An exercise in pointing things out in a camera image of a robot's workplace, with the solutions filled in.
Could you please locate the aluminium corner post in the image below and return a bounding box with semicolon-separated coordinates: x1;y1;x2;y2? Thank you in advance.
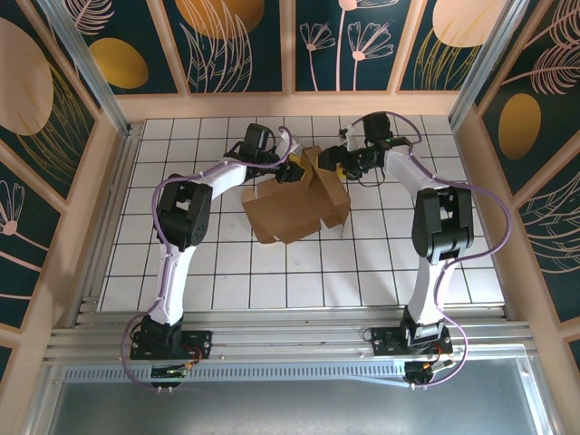
448;0;531;132
35;0;132;137

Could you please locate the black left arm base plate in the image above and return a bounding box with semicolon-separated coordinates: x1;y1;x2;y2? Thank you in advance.
130;330;214;362

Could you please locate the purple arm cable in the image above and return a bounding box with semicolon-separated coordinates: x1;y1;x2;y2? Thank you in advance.
118;126;292;391
351;111;514;389

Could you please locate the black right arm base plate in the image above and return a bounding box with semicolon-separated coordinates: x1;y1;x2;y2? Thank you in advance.
370;325;454;359

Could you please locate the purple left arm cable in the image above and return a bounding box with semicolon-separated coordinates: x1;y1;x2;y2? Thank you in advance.
118;126;292;391

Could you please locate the aluminium side rail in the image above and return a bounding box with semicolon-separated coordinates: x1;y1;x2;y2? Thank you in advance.
97;120;146;318

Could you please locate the brown cardboard paper box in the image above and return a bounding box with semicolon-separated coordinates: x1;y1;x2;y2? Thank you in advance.
241;144;353;246

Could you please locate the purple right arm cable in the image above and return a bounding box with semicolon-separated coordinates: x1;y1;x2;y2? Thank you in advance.
351;111;514;389

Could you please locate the slotted grey cable duct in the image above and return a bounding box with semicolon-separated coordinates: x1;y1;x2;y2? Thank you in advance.
61;365;409;385

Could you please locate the grey metal sheet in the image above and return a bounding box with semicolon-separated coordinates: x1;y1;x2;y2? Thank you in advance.
26;357;556;435

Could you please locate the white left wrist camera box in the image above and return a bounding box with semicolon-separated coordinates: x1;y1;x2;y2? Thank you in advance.
276;126;304;156

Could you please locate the aluminium mounting rail frame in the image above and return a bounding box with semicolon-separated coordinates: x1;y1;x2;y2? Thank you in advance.
44;305;536;363

